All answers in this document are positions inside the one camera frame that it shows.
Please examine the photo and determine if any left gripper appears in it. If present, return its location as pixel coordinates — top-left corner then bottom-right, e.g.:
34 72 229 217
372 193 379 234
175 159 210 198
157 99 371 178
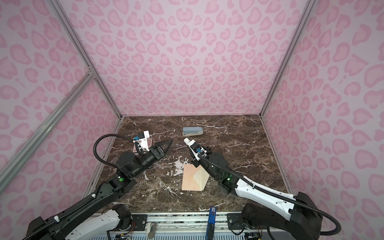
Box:
131 138 172 180

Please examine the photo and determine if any white glue stick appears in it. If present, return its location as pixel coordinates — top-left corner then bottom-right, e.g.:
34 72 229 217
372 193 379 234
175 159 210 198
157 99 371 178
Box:
184 138 197 150

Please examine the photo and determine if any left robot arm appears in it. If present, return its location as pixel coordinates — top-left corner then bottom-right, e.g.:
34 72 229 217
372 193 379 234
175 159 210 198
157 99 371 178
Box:
25 139 173 240

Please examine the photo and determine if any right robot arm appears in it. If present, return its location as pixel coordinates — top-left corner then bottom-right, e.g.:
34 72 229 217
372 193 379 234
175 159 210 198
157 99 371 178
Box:
190 147 325 240

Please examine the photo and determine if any pink calculator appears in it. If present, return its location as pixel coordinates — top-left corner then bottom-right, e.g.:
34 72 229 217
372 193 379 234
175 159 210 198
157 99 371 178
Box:
133 138 153 155

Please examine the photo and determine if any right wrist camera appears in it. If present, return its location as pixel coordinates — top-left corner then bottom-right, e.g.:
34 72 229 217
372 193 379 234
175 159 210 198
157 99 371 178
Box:
190 143 207 161

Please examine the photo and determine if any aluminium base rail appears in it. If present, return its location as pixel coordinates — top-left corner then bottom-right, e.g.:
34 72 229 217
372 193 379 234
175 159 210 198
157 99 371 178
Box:
55 210 319 240

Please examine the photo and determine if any blue tool on rail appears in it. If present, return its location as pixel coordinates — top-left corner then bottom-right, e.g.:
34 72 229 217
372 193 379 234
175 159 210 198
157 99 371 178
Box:
206 206 217 240

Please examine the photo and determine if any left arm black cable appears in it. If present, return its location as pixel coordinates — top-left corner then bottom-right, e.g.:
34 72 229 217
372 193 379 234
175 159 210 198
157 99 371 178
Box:
22 133 139 240

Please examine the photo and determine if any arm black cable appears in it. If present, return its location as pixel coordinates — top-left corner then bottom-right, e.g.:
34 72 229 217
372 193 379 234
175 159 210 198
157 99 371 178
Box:
22 133 139 240
199 155 342 236

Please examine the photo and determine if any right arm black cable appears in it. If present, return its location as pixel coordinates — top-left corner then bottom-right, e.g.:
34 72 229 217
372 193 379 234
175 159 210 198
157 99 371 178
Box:
199 155 342 236

